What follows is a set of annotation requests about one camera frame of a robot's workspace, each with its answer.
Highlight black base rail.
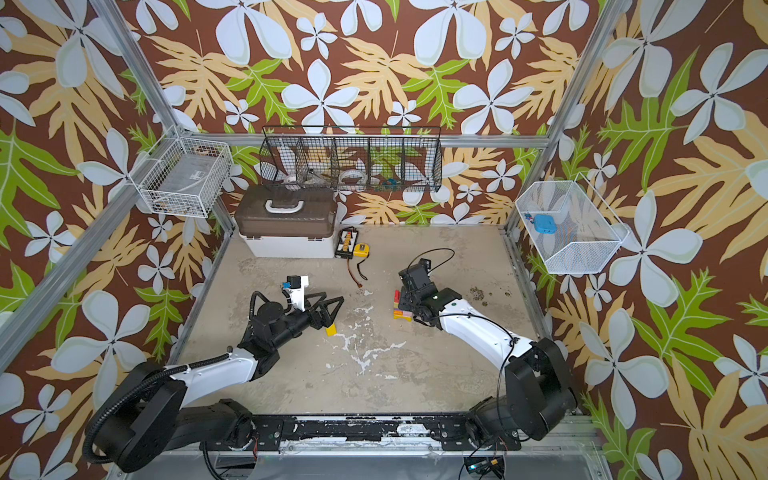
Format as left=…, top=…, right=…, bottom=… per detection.
left=252, top=412, right=522, bottom=453

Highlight aluminium corner frame post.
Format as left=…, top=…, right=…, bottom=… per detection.
left=503, top=0, right=631, bottom=232

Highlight white wire basket left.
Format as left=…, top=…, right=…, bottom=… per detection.
left=131, top=127, right=233, bottom=218

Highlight white wire basket right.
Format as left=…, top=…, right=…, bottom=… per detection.
left=515, top=174, right=630, bottom=276

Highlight brown lid white toolbox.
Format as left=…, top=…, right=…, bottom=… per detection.
left=234, top=185, right=337, bottom=259

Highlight yellow tape measure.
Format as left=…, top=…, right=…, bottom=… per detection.
left=353, top=243, right=370, bottom=258

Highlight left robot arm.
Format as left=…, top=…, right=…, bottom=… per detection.
left=82, top=291, right=344, bottom=473

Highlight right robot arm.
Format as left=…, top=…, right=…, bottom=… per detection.
left=398, top=258, right=577, bottom=450

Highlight white wire basket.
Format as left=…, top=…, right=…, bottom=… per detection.
left=131, top=127, right=233, bottom=218
left=515, top=174, right=630, bottom=276

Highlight black charging board yellow connectors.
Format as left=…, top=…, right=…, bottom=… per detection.
left=334, top=227, right=358, bottom=259

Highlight blue object in basket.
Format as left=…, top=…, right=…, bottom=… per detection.
left=533, top=214, right=557, bottom=235

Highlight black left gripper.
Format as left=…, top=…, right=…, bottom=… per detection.
left=272, top=289, right=343, bottom=353

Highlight black wire wall basket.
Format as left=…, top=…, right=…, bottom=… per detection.
left=257, top=125, right=444, bottom=193

